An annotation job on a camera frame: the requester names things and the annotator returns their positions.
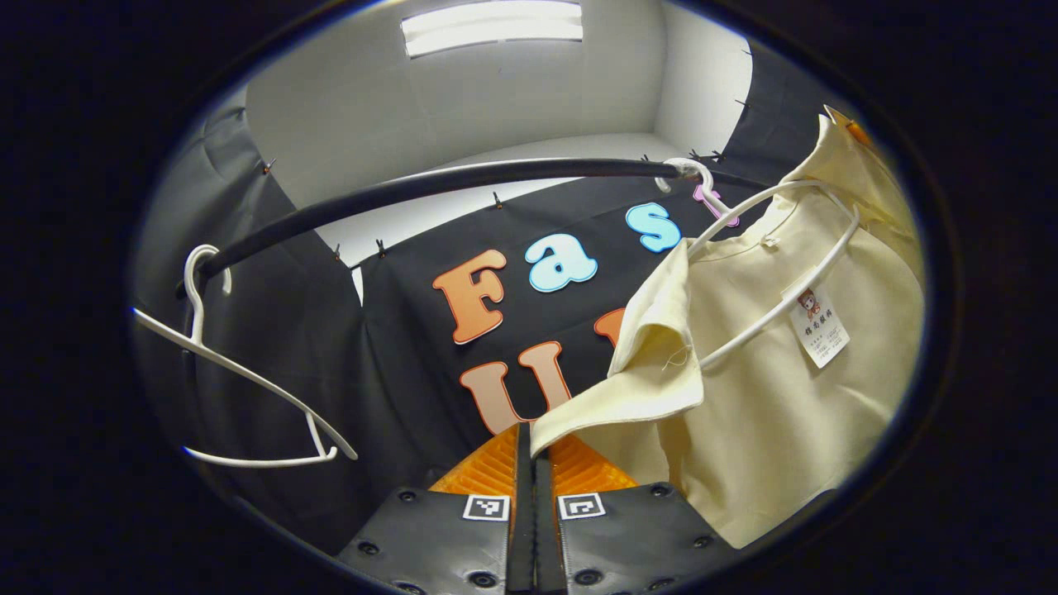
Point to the black backdrop cloth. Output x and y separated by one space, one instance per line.
314 330

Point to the rectangular ceiling light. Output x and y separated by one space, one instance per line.
492 25

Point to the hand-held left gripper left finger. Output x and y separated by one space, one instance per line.
522 529

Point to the white clothes hanger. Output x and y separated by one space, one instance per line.
191 285
701 171

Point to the black clothes rack rail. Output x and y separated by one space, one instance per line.
413 186

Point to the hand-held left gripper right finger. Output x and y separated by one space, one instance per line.
545 537

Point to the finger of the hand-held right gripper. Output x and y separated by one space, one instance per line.
860 132

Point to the cream button shirt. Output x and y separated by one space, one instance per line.
785 430

